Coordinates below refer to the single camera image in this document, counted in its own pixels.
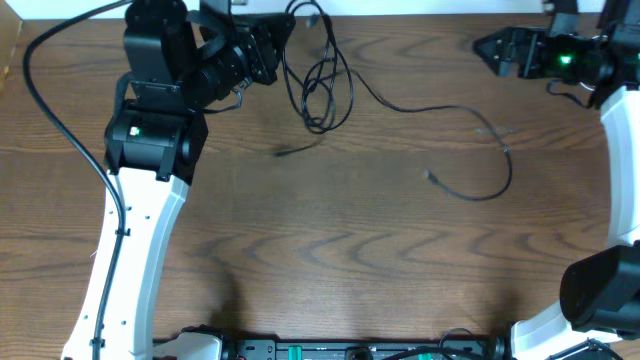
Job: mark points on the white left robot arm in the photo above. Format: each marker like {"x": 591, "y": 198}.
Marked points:
{"x": 181, "y": 61}

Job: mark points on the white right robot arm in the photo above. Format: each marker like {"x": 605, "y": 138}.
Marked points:
{"x": 598, "y": 302}

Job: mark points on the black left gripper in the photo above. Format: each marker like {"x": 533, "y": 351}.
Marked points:
{"x": 263, "y": 55}

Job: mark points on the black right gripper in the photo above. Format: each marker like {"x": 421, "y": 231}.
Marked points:
{"x": 513, "y": 38}

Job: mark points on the cardboard panel left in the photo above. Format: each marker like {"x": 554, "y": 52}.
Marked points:
{"x": 10, "y": 28}

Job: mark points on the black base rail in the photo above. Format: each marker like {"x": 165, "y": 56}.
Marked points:
{"x": 457, "y": 343}

